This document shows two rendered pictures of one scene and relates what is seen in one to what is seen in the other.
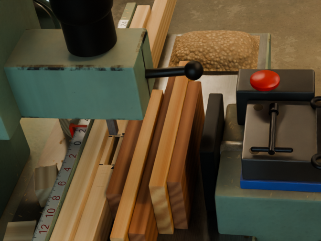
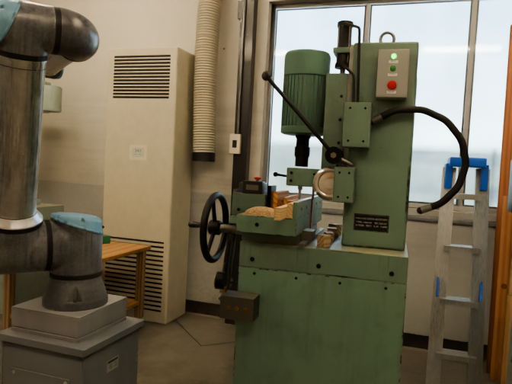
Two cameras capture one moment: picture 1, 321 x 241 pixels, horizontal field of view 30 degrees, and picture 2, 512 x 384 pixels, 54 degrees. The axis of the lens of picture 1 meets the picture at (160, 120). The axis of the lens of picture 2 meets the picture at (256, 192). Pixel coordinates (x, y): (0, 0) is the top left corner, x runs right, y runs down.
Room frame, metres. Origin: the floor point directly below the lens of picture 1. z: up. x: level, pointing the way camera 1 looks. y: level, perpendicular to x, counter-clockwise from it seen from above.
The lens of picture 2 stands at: (2.43, -0.15, 1.07)
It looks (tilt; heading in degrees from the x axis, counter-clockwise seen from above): 3 degrees down; 179
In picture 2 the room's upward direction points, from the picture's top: 3 degrees clockwise
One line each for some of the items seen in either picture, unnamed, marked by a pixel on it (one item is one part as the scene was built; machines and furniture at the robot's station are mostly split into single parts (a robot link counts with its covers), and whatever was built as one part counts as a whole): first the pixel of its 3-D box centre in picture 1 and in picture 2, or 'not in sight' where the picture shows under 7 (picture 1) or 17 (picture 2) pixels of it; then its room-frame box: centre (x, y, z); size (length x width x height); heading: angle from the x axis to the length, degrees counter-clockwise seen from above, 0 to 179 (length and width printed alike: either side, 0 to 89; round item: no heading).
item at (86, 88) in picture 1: (83, 78); (305, 179); (0.52, 0.07, 1.03); 0.14 x 0.07 x 0.09; 74
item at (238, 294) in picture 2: not in sight; (239, 305); (0.72, -0.16, 0.58); 0.12 x 0.08 x 0.08; 74
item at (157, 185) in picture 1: (176, 141); (281, 200); (0.49, -0.01, 0.94); 0.20 x 0.02 x 0.08; 164
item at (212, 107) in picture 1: (242, 152); (264, 196); (0.45, -0.08, 0.95); 0.09 x 0.07 x 0.09; 164
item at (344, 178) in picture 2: not in sight; (344, 184); (0.71, 0.19, 1.02); 0.09 x 0.07 x 0.12; 164
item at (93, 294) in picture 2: not in sight; (75, 286); (0.92, -0.66, 0.67); 0.19 x 0.19 x 0.10
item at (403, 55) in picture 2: not in sight; (392, 75); (0.74, 0.32, 1.40); 0.10 x 0.06 x 0.16; 74
